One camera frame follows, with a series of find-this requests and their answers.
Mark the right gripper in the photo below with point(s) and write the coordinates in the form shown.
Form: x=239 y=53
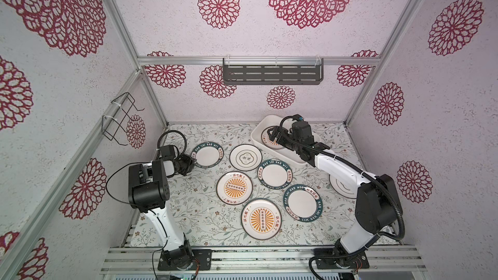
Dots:
x=281 y=135

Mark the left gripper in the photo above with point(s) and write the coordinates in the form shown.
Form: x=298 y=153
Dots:
x=190 y=161

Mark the orange sunburst plate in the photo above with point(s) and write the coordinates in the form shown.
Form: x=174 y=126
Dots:
x=234 y=188
x=265 y=137
x=261 y=219

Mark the green rim lettered plate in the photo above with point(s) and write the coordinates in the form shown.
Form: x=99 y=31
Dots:
x=207 y=155
x=303 y=203
x=275 y=174

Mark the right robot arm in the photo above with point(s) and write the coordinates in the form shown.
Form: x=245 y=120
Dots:
x=378 y=211

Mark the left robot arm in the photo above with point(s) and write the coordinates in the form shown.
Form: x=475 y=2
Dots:
x=149 y=192

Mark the white plastic bin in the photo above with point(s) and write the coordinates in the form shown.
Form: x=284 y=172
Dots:
x=283 y=154

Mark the green clover centre plate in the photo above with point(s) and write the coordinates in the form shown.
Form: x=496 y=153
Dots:
x=245 y=157

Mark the clover plate far right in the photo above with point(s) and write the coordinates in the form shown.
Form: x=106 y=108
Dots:
x=341 y=189

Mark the orange sunburst plate front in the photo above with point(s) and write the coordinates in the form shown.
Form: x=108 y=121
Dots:
x=261 y=219

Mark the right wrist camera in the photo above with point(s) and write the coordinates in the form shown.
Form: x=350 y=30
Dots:
x=297 y=117

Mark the black wire wall rack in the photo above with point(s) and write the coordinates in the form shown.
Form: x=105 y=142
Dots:
x=112 y=124

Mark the grey slotted wall shelf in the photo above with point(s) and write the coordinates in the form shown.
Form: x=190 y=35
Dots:
x=272 y=75

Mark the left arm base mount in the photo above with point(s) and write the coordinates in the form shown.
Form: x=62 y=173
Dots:
x=185 y=258

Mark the aluminium front rail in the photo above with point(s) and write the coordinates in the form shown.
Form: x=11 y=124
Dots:
x=262 y=259

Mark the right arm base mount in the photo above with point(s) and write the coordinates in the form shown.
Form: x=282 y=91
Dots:
x=331 y=258

